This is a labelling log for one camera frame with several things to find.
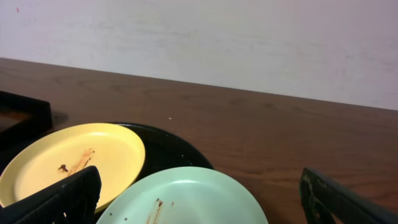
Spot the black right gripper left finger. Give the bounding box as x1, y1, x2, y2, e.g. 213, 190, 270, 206
1, 166, 101, 224

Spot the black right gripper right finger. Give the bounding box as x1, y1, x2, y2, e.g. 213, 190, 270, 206
299, 167, 397, 224

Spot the yellow plastic plate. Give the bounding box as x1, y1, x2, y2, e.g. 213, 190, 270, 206
1, 123, 146, 212

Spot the pale green plastic plate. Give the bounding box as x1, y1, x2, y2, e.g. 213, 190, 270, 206
97, 167, 268, 224

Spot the rectangular black water tray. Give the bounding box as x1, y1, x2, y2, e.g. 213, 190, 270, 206
1, 91, 53, 150

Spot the round black tray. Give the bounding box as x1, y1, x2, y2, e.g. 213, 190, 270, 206
93, 122, 215, 222

